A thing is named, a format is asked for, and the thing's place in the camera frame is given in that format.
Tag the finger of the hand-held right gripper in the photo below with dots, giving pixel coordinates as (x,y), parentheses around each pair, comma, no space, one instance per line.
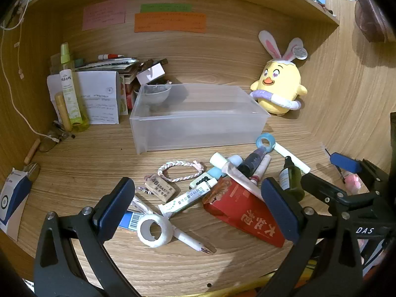
(324,191)
(345,162)

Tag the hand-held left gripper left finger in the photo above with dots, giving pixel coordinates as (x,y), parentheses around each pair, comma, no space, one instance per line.
(119,204)

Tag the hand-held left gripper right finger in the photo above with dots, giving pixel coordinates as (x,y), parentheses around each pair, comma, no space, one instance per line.
(278,207)

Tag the blue barcode card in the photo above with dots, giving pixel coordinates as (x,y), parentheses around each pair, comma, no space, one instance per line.
(130,219)

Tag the dark green bottle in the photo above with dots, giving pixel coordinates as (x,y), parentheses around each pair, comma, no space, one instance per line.
(292,176)

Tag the white tape roll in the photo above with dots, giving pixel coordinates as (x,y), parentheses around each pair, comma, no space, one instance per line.
(161,235)

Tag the white pen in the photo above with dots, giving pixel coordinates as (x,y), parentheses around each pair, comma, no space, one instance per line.
(188,241)

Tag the clear plastic storage box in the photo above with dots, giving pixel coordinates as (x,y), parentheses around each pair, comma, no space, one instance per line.
(198,123)

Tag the red box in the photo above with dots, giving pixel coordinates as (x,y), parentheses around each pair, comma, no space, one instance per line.
(244,213)

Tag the pink white lip tube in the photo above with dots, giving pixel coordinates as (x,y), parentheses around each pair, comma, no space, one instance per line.
(261,168)

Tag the beige eraser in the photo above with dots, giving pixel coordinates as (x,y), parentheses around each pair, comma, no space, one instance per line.
(159,187)

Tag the white stick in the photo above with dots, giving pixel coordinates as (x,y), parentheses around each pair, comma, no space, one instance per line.
(294,159)

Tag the white ointment tube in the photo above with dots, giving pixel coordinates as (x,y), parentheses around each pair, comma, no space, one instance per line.
(182,201)

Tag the light blue tube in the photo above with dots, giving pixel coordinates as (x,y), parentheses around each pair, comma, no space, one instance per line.
(214,172)

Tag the pink tube with white cap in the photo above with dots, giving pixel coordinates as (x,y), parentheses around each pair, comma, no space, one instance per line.
(219,160)

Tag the small round mirror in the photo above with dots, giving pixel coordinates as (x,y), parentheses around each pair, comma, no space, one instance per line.
(33,171)

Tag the eyeglasses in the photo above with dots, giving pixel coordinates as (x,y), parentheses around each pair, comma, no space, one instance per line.
(49,142)

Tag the yellow chick plush toy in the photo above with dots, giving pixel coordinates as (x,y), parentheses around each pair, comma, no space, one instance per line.
(280,80)

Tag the blue white carton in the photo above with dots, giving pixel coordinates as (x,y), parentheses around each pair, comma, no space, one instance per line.
(10,201)

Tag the fruit print carton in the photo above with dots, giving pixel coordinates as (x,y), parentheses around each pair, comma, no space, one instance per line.
(125,96)

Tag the clear bowl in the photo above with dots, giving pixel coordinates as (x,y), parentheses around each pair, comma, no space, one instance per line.
(154,94)

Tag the yellow-green spray bottle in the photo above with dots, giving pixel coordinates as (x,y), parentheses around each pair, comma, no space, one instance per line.
(70,92)

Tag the small white box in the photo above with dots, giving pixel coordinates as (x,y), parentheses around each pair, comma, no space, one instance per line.
(151,72)

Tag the stack of booklets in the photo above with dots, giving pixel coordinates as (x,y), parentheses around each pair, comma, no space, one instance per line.
(108,65)

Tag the brown hair claw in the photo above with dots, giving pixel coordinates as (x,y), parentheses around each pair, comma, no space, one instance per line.
(153,62)

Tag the small green container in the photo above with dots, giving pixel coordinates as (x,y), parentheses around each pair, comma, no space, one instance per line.
(79,62)

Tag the red white glue tube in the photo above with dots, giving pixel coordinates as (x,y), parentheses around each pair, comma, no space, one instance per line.
(109,56)

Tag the orange sticky note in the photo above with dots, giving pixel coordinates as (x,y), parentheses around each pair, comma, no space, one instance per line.
(170,23)

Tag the pink sticky note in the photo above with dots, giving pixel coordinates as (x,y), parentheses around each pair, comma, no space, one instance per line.
(103,15)

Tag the green sticky note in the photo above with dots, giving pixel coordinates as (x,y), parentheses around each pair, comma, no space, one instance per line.
(165,7)

